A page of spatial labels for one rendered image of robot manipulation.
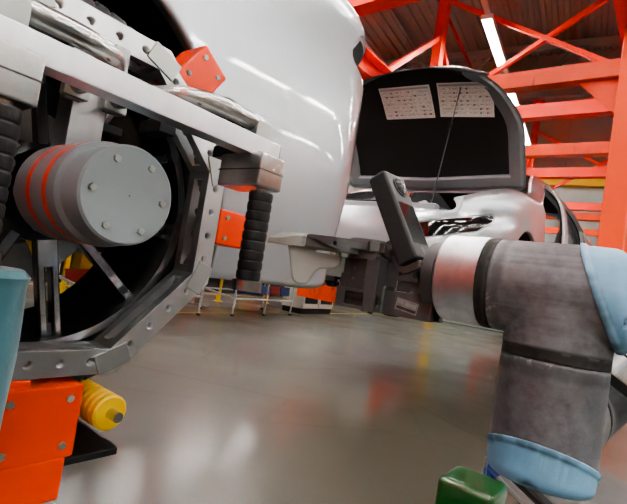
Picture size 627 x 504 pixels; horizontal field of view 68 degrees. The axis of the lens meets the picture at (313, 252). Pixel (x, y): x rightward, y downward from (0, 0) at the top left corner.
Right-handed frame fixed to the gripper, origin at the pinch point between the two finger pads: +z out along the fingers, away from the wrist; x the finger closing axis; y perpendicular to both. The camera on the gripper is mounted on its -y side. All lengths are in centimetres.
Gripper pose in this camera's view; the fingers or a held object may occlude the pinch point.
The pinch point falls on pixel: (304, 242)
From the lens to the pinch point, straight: 62.4
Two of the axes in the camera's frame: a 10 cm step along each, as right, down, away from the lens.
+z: -7.8, -0.9, 6.2
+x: 6.0, 1.3, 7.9
